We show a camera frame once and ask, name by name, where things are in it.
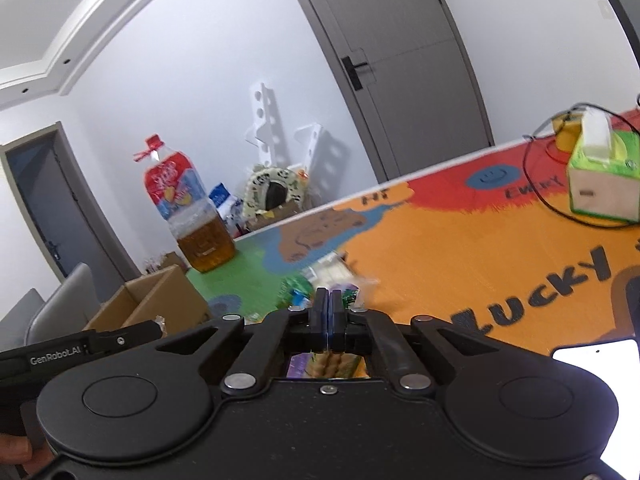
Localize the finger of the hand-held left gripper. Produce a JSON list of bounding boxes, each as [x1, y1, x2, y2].
[[87, 321, 163, 357]]

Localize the dark side door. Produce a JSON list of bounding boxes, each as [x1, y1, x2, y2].
[[0, 121, 143, 286]]

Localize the grey room door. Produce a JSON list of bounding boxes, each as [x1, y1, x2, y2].
[[287, 0, 496, 183]]

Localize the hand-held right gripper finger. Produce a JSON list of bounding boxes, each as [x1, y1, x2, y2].
[[155, 287, 329, 392], [328, 287, 501, 393]]

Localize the green tissue box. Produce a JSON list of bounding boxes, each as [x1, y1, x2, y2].
[[566, 109, 640, 223]]

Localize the blue white plastic bag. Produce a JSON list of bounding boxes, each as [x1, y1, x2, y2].
[[209, 182, 243, 221]]

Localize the tall white perforated rack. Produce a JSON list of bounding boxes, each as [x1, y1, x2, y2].
[[244, 80, 288, 171]]

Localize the black cable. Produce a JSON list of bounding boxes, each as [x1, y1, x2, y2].
[[522, 102, 640, 231]]

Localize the yellow plastic object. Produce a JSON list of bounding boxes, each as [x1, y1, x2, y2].
[[550, 112, 583, 153]]

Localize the large iced tea bottle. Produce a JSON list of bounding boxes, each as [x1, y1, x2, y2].
[[132, 134, 237, 274]]

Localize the grey chair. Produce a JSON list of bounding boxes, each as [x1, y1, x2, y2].
[[0, 287, 46, 352], [27, 262, 108, 346]]

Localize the black door handle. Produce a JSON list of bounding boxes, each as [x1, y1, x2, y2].
[[341, 50, 376, 92]]

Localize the brown cardboard box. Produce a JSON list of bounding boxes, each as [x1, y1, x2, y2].
[[82, 264, 213, 333]]

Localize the person's left hand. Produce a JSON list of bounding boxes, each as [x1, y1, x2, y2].
[[0, 434, 51, 479]]

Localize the clear wafer packet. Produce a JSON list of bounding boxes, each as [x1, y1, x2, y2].
[[305, 252, 381, 291]]

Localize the short white perforated rack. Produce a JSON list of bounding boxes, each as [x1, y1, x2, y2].
[[292, 122, 333, 181]]

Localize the white flat device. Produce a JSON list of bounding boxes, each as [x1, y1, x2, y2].
[[550, 338, 640, 480]]

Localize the biscuit snack packet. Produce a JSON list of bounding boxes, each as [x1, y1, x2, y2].
[[287, 351, 371, 380]]

